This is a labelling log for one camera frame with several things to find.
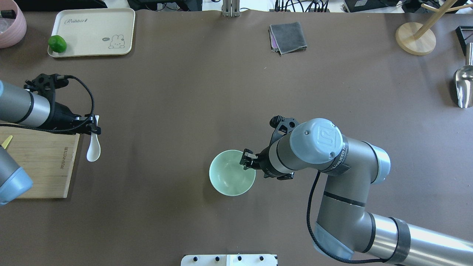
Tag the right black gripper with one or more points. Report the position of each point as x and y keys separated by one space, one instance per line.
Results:
x=264 y=159

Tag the wooden mug tree stand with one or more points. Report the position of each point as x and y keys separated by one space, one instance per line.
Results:
x=418 y=39

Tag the green lime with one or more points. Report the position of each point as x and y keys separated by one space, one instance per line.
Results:
x=57 y=44

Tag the cream rabbit tray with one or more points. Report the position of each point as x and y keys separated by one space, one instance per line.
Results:
x=95 y=32

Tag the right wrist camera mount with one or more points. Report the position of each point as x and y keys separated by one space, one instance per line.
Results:
x=282 y=126

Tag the white pole base plate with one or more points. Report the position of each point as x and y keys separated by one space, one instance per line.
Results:
x=230 y=260

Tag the metal scoop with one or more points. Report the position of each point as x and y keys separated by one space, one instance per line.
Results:
x=464 y=80

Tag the black glass rack tray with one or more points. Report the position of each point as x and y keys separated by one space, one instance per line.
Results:
x=463 y=33

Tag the bamboo cutting board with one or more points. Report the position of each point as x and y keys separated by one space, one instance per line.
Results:
x=47 y=158

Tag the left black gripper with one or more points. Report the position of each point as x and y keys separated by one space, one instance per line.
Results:
x=62 y=112

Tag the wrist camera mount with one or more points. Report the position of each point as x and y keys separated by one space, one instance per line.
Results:
x=45 y=85
x=282 y=126

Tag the aluminium frame post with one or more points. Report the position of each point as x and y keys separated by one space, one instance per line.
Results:
x=231 y=8

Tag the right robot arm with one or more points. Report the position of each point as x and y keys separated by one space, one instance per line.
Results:
x=344 y=230

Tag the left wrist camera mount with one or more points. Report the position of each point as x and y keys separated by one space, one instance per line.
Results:
x=45 y=85

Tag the grey folded cloth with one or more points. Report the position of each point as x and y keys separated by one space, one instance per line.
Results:
x=287 y=38

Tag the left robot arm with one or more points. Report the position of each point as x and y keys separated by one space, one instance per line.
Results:
x=20 y=109

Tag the pink bowl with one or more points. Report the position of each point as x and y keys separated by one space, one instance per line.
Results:
x=15 y=32

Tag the white plastic spoon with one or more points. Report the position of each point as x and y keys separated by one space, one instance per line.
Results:
x=94 y=149

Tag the yellow plastic knife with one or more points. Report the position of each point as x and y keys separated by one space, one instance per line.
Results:
x=6 y=142

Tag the light green bowl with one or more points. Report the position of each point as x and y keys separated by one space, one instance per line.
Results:
x=228 y=176

